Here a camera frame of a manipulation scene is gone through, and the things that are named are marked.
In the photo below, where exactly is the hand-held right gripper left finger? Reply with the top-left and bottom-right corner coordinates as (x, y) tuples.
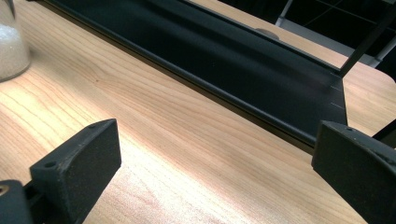
(29, 118), (122, 224)

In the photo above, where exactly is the grey metal stand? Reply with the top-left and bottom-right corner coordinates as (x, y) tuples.
(275, 0), (396, 68)

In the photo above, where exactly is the black metal two-tier shelf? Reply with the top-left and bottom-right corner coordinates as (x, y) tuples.
(26, 0), (396, 156)

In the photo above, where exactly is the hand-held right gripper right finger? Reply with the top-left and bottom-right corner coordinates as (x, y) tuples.
(311, 119), (396, 224)

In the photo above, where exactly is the grey round table grommet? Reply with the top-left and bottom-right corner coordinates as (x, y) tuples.
(255, 27), (280, 41)

